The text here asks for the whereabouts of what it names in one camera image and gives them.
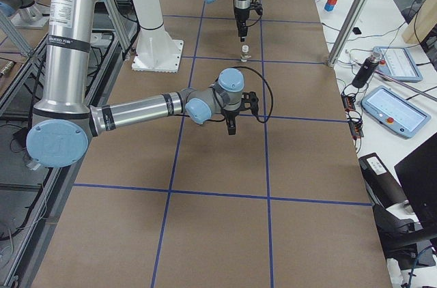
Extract white PPR valve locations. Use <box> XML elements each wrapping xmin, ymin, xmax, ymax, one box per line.
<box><xmin>240</xmin><ymin>44</ymin><xmax>251</xmax><ymax>63</ymax></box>

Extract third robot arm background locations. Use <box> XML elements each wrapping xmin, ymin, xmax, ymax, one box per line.
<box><xmin>1</xmin><ymin>0</ymin><xmax>50</xmax><ymax>29</ymax></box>

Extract stacked coloured blocks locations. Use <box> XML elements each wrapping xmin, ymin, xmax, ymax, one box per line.
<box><xmin>324</xmin><ymin>0</ymin><xmax>338</xmax><ymax>12</ymax></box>

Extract small black square object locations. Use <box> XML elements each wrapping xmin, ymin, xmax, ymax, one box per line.
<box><xmin>352</xmin><ymin>27</ymin><xmax>362</xmax><ymax>35</ymax></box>

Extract orange circuit board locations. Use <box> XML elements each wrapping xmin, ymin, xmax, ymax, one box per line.
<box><xmin>341</xmin><ymin>93</ymin><xmax>364</xmax><ymax>141</ymax></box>

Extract black cylindrical device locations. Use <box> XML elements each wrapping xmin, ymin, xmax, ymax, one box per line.
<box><xmin>352</xmin><ymin>51</ymin><xmax>382</xmax><ymax>89</ymax></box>

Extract upper teach pendant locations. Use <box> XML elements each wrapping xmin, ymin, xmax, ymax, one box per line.
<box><xmin>373</xmin><ymin>46</ymin><xmax>423</xmax><ymax>83</ymax></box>

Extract teach pendant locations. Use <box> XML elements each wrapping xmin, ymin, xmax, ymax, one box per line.
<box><xmin>361</xmin><ymin>86</ymin><xmax>432</xmax><ymax>139</ymax></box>
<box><xmin>373</xmin><ymin>46</ymin><xmax>423</xmax><ymax>83</ymax></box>

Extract lower teach pendant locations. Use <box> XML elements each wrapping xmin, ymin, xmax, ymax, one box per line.
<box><xmin>361</xmin><ymin>86</ymin><xmax>432</xmax><ymax>139</ymax></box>

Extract black monitor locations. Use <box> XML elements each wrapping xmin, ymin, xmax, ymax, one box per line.
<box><xmin>395</xmin><ymin>134</ymin><xmax>436</xmax><ymax>225</ymax></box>

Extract black desk device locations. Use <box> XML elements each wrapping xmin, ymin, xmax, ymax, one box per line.
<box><xmin>358</xmin><ymin>153</ymin><xmax>436</xmax><ymax>263</ymax></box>

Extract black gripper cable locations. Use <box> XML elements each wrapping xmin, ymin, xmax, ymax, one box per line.
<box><xmin>204</xmin><ymin>66</ymin><xmax>274</xmax><ymax>124</ymax></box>

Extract white camera stand column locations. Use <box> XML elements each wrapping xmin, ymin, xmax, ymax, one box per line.
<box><xmin>132</xmin><ymin>0</ymin><xmax>184</xmax><ymax>72</ymax></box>

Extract aluminium frame post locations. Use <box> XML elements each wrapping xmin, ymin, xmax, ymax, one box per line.
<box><xmin>326</xmin><ymin>0</ymin><xmax>367</xmax><ymax>68</ymax></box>

